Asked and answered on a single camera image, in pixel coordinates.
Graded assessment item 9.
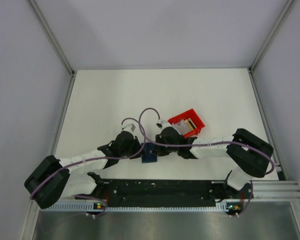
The silver patterned credit card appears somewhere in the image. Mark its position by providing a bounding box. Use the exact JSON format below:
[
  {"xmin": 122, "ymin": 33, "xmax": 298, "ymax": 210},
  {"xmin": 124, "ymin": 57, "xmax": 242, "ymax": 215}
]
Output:
[{"xmin": 175, "ymin": 120, "xmax": 190, "ymax": 135}]

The red plastic bin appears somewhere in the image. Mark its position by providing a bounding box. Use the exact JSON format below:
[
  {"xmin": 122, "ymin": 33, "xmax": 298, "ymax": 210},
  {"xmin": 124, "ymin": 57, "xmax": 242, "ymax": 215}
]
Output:
[{"xmin": 168, "ymin": 108, "xmax": 205, "ymax": 138}]

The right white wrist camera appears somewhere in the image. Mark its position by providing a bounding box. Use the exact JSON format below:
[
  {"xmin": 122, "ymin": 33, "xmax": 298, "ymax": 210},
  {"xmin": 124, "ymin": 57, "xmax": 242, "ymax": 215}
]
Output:
[{"xmin": 156, "ymin": 119, "xmax": 171, "ymax": 130}]

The aluminium frame post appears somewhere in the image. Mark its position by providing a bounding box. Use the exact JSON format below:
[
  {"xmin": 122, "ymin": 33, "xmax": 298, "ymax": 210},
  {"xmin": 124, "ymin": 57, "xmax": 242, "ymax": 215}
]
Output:
[
  {"xmin": 26, "ymin": 0, "xmax": 75, "ymax": 77},
  {"xmin": 248, "ymin": 0, "xmax": 297, "ymax": 74}
]

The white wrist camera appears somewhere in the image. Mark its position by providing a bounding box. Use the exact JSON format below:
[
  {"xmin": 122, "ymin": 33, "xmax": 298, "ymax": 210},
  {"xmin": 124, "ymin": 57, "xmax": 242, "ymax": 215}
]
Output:
[
  {"xmin": 121, "ymin": 123, "xmax": 136, "ymax": 135},
  {"xmin": 156, "ymin": 119, "xmax": 171, "ymax": 130}
]

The aluminium front rail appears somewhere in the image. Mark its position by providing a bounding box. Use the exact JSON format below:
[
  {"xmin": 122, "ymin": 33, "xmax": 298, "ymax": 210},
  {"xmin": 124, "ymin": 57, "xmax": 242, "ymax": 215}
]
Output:
[{"xmin": 251, "ymin": 180, "xmax": 300, "ymax": 202}]

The grey slotted cable duct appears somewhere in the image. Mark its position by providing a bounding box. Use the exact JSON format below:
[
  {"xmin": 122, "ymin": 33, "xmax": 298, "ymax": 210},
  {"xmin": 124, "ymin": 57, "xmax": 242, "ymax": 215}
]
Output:
[{"xmin": 42, "ymin": 201, "xmax": 239, "ymax": 213}]

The blue leather card holder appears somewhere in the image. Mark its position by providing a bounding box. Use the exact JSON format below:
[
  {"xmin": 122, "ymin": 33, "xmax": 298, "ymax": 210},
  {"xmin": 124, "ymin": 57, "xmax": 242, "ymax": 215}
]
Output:
[{"xmin": 141, "ymin": 142, "xmax": 158, "ymax": 164}]

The left aluminium frame post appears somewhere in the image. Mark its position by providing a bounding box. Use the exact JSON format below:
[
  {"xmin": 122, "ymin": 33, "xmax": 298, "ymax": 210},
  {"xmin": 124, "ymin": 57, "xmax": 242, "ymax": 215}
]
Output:
[{"xmin": 26, "ymin": 0, "xmax": 75, "ymax": 77}]

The right aluminium frame post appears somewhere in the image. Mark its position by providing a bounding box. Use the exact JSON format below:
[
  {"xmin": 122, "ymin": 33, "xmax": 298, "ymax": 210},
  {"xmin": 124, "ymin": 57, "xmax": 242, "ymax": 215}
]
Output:
[{"xmin": 248, "ymin": 0, "xmax": 297, "ymax": 74}]

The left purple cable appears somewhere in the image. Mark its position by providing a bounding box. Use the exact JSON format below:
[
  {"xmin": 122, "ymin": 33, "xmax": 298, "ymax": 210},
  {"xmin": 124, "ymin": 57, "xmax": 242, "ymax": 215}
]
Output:
[{"xmin": 29, "ymin": 118, "xmax": 147, "ymax": 221}]

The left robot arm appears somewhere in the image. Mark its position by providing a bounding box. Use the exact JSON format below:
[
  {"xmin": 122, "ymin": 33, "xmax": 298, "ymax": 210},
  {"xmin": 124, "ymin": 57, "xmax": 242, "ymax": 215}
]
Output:
[{"xmin": 24, "ymin": 130, "xmax": 145, "ymax": 209}]

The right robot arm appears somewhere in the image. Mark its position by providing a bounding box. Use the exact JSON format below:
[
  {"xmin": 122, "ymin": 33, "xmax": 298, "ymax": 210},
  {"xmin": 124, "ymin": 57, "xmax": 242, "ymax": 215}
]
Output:
[{"xmin": 152, "ymin": 126, "xmax": 275, "ymax": 198}]

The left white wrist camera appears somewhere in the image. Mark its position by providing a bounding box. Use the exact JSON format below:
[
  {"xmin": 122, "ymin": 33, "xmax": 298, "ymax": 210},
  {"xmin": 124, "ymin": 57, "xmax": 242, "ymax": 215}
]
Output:
[{"xmin": 121, "ymin": 123, "xmax": 136, "ymax": 135}]

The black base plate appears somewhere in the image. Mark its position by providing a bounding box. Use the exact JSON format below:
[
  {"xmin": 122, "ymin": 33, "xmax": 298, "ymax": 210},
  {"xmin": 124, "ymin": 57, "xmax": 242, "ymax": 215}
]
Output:
[{"xmin": 74, "ymin": 178, "xmax": 256, "ymax": 208}]

